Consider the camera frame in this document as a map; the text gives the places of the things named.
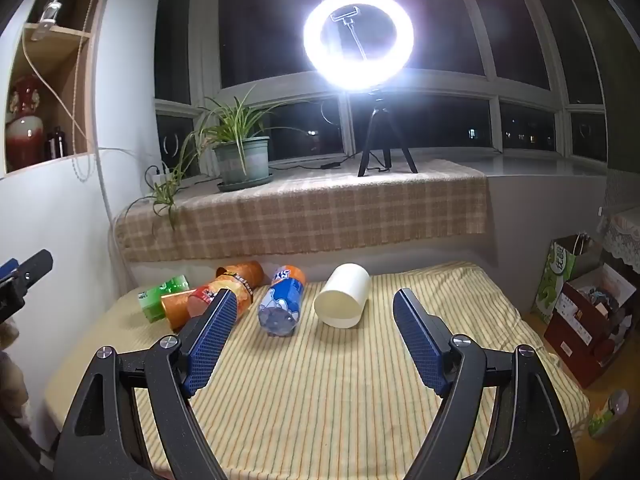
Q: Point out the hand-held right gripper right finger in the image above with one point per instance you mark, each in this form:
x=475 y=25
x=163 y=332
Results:
x=420 y=340

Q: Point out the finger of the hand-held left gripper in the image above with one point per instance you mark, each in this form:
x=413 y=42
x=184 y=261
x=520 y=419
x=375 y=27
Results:
x=27 y=267

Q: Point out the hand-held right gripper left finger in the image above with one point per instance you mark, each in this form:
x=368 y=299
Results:
x=210 y=340

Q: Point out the white cup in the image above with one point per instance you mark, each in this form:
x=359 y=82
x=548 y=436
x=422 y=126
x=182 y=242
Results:
x=342 y=296

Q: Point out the orange snack canister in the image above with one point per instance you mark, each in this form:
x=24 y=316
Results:
x=220 y=300

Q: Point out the blue orange soda bottle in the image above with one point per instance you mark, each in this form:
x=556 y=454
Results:
x=282 y=300

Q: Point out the striped yellow blanket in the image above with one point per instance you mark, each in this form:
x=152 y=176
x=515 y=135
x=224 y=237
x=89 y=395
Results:
x=325 y=390

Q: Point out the dark small bottle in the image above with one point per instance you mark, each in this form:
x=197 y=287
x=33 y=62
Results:
x=55 y=143

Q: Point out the red ceramic vase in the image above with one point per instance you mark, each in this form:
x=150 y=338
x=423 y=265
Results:
x=22 y=125

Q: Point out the green white shopping bag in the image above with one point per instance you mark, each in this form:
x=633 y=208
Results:
x=557 y=275

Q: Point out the checkered cloth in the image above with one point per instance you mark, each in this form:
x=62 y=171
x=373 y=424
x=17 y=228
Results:
x=300 y=210

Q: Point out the red cardboard box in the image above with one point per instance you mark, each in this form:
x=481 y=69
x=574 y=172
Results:
x=582 y=330

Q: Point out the white power strip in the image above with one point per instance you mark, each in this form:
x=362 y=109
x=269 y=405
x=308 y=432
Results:
x=162 y=175

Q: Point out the potted spider plant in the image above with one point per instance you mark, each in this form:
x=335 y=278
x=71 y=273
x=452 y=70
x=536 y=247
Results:
x=242 y=157

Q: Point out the green snack packet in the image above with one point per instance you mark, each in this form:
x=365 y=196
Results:
x=607 y=412

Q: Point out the black tripod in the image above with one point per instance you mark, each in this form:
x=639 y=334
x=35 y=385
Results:
x=385 y=135

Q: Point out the wooden shelf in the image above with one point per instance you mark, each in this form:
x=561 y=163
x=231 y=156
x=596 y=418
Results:
x=70 y=50

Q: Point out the lace curtain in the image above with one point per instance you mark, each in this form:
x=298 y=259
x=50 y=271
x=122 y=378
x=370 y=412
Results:
x=620 y=220

